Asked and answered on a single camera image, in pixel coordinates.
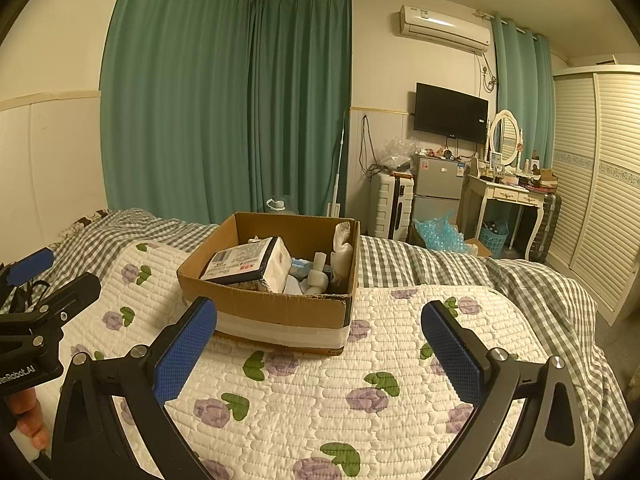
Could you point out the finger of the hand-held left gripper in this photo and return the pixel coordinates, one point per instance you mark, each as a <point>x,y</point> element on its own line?
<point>70,292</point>
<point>32,265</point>

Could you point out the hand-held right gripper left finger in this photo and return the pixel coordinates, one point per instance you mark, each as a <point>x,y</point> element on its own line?
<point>182,355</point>

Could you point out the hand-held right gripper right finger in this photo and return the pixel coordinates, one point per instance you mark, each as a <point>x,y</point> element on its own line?
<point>452,355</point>

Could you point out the brown cardboard box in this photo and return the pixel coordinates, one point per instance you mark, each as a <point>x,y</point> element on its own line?
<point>280,317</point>

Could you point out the blue white tissue pack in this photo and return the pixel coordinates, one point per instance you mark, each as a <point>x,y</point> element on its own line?
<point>245,262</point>

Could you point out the light blue cloth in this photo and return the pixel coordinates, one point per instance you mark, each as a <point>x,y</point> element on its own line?
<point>301,269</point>

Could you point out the cream ribbed sock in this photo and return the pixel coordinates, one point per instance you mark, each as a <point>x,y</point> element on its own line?
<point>341,252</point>

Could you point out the person's left hand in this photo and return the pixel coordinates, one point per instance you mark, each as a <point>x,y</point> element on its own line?
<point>30,415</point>

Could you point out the brown patterned pillow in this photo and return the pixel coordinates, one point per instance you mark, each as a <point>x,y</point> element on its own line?
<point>82,222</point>

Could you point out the grey checked bedsheet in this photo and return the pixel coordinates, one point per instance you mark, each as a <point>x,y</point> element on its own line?
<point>525,300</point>

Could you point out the small cardboard box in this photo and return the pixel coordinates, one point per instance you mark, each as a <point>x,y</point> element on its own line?
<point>479,247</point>

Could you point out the blue bubble wrap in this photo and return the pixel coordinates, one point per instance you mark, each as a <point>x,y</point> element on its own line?
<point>440,235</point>

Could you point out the blue plastic basket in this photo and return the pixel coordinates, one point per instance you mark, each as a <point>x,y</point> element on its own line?
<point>494,237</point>

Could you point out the dark suitcase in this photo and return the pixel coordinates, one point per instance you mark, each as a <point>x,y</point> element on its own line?
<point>547,227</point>

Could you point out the white suitcase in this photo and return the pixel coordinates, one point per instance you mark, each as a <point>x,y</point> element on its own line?
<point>392,205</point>

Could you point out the grey small fridge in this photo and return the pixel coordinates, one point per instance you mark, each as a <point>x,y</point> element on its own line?
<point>437,190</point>

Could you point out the white dressing table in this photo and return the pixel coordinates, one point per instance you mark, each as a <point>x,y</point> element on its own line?
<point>505,192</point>

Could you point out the cosmetics clutter on dressing table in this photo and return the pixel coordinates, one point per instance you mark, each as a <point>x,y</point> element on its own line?
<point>520,175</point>

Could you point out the clear plastic bag pile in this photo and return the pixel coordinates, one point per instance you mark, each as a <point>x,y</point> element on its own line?
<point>400,152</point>

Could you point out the white mop pole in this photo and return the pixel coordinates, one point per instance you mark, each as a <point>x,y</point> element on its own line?
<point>339,170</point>

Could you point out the white slatted wardrobe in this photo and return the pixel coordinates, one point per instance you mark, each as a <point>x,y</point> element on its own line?
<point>595,185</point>

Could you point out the wide teal curtain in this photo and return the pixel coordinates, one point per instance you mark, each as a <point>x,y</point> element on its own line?
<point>175,95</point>

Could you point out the white oval mirror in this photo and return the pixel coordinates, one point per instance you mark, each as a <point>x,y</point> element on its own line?
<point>505,137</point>

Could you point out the narrow teal curtain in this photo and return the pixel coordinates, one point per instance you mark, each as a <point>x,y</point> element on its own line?
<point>522,95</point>

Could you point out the white air conditioner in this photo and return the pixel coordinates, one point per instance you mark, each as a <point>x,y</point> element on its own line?
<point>442,27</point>

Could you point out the black wall television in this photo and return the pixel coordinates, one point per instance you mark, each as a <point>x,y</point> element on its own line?
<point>450,112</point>

